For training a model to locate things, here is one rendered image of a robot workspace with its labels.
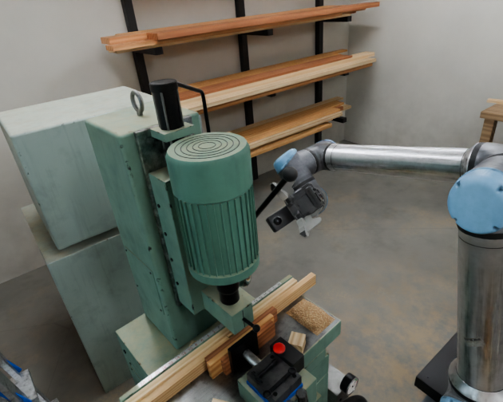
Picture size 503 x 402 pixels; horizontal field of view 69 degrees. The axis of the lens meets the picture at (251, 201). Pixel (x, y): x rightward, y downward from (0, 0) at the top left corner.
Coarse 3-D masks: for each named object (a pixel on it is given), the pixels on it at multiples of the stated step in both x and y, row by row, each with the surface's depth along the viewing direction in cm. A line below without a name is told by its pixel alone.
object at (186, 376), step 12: (312, 276) 121; (300, 288) 118; (276, 300) 113; (288, 300) 115; (228, 336) 103; (216, 348) 100; (204, 360) 97; (180, 372) 94; (192, 372) 95; (168, 384) 91; (180, 384) 93; (156, 396) 89; (168, 396) 92
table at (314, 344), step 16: (288, 320) 111; (336, 320) 110; (288, 336) 106; (320, 336) 105; (336, 336) 111; (304, 352) 101; (320, 352) 107; (192, 384) 95; (208, 384) 95; (224, 384) 94; (176, 400) 92; (192, 400) 91; (208, 400) 91; (240, 400) 90; (320, 400) 93
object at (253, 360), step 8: (248, 336) 95; (256, 336) 97; (240, 344) 94; (248, 344) 96; (256, 344) 98; (232, 352) 92; (240, 352) 94; (248, 352) 95; (256, 352) 100; (232, 360) 93; (240, 360) 96; (248, 360) 94; (256, 360) 93; (232, 368) 95; (240, 368) 97
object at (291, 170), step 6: (288, 168) 80; (294, 168) 80; (282, 174) 81; (288, 174) 79; (294, 174) 79; (282, 180) 83; (288, 180) 80; (294, 180) 81; (276, 186) 85; (282, 186) 84; (276, 192) 86; (270, 198) 89; (264, 204) 92; (258, 210) 95
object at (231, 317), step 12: (216, 288) 101; (204, 300) 102; (216, 300) 97; (240, 300) 96; (216, 312) 98; (228, 312) 93; (240, 312) 94; (252, 312) 97; (228, 324) 95; (240, 324) 95
